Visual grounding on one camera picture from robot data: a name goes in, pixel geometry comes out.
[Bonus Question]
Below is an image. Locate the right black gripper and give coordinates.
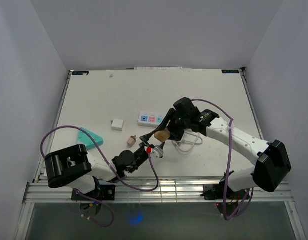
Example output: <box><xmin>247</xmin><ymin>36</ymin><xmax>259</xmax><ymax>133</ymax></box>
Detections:
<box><xmin>155</xmin><ymin>108</ymin><xmax>190</xmax><ymax>142</ymax></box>

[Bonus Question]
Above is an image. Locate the beige cube socket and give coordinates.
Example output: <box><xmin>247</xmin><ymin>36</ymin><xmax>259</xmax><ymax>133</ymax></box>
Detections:
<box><xmin>154</xmin><ymin>129</ymin><xmax>171</xmax><ymax>143</ymax></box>

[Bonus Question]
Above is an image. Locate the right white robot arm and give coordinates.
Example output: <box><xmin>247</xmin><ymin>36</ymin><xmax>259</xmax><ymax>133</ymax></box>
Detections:
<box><xmin>154</xmin><ymin>97</ymin><xmax>292</xmax><ymax>199</ymax></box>

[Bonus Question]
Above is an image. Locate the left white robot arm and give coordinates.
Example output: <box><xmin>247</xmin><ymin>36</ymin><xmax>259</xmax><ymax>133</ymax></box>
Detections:
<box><xmin>40</xmin><ymin>125</ymin><xmax>165</xmax><ymax>192</ymax></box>

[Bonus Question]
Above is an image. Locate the pink small plug adapter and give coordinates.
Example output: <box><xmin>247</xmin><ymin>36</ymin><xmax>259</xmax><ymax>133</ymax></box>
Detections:
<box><xmin>126</xmin><ymin>135</ymin><xmax>137</xmax><ymax>148</ymax></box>

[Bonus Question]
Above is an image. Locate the white colourful power strip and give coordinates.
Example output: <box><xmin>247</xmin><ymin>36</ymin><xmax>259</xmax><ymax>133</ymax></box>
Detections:
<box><xmin>137</xmin><ymin>111</ymin><xmax>166</xmax><ymax>128</ymax></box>

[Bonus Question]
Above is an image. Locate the white square charger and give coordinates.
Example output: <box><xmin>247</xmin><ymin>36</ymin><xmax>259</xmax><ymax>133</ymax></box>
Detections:
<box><xmin>111</xmin><ymin>119</ymin><xmax>125</xmax><ymax>131</ymax></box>

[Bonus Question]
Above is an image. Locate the teal triangular socket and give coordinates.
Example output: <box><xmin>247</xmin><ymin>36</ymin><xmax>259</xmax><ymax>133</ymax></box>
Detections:
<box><xmin>77</xmin><ymin>127</ymin><xmax>104</xmax><ymax>151</ymax></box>

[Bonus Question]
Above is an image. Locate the right blue corner label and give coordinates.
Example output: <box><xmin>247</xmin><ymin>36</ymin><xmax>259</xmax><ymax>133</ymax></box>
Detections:
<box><xmin>221</xmin><ymin>69</ymin><xmax>240</xmax><ymax>74</ymax></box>

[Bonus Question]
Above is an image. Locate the blue corner label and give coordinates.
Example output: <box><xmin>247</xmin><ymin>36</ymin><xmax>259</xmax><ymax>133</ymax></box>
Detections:
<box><xmin>221</xmin><ymin>69</ymin><xmax>240</xmax><ymax>74</ymax></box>
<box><xmin>71</xmin><ymin>71</ymin><xmax>90</xmax><ymax>76</ymax></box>

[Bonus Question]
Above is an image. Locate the left blue corner label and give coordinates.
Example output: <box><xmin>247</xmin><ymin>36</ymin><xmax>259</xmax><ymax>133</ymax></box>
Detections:
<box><xmin>71</xmin><ymin>71</ymin><xmax>90</xmax><ymax>76</ymax></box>

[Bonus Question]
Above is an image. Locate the white power strip cable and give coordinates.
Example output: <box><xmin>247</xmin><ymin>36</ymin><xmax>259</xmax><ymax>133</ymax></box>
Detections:
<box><xmin>172</xmin><ymin>131</ymin><xmax>204</xmax><ymax>156</ymax></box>

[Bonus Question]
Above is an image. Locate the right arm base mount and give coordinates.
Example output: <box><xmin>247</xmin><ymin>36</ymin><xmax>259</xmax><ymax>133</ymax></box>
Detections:
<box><xmin>200</xmin><ymin>183</ymin><xmax>251</xmax><ymax>217</ymax></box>

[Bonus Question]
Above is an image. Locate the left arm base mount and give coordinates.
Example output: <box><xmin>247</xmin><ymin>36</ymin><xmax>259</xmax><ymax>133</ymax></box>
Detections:
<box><xmin>71</xmin><ymin>184</ymin><xmax>116</xmax><ymax>217</ymax></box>

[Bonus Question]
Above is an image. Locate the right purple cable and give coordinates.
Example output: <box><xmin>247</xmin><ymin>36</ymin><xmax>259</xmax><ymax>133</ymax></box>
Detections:
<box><xmin>191</xmin><ymin>98</ymin><xmax>255</xmax><ymax>221</ymax></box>

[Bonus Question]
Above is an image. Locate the aluminium rail frame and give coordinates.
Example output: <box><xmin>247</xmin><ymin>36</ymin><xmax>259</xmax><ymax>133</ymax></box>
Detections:
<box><xmin>23</xmin><ymin>178</ymin><xmax>294</xmax><ymax>204</ymax></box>

